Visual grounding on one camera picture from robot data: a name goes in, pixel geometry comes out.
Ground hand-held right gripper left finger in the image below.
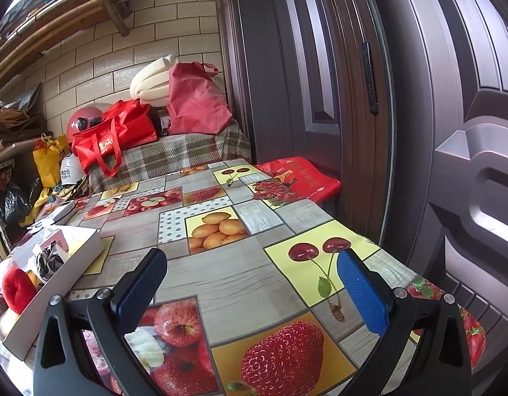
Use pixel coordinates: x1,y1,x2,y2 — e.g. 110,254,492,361
33,247,169,396

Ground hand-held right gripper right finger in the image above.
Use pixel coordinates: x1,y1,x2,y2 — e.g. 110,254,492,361
336,248,472,396

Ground white cardboard box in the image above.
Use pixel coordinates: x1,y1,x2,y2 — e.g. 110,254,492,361
0,226,105,360

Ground leopard print scrunchie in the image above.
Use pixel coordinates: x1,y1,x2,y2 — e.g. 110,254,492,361
35,241,67,277

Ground red soft toy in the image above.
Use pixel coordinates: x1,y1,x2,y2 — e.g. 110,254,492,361
2,268,37,315

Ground fruit print tablecloth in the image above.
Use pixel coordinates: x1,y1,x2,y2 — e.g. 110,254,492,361
0,159,488,396

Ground white power bank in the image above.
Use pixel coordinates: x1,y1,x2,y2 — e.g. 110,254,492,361
40,202,77,225

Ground white round charger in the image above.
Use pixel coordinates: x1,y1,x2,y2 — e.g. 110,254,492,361
27,218,57,232

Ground red plastic bag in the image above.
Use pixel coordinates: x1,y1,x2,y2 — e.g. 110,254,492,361
254,157,342,205

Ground white helmet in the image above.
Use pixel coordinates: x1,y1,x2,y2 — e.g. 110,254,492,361
59,152,90,184

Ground plaid blanket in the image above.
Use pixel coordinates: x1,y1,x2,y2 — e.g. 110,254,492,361
87,117,252,192

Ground black plastic bag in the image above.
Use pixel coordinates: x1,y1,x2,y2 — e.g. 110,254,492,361
2,183,32,225

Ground glossy red tote bag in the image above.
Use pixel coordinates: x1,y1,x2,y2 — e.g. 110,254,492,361
71,99,158,177

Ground yellow shopping bag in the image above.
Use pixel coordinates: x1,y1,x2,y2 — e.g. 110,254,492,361
32,133,69,188

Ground black bundle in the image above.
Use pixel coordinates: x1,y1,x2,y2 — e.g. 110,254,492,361
151,107,172,137

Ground pink helmet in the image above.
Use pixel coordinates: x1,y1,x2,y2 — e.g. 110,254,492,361
66,101,110,141

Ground pinkish red fabric bag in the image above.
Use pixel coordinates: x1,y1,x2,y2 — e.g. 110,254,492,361
167,62,233,135

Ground brown metal door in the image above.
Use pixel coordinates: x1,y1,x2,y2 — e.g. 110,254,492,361
215,0,508,396

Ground cream foam roll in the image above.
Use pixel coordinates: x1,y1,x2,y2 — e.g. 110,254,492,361
129,54,179,110

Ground brown cardboard pieces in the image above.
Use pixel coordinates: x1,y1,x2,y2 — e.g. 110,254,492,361
0,91,42,141

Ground bundle of bamboo poles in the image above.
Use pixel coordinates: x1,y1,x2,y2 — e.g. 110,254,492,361
0,0,232,91

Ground black door handle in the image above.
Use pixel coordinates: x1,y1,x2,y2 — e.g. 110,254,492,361
361,41,380,115

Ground metal pipe bracket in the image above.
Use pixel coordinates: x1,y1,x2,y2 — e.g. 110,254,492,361
99,0,131,38

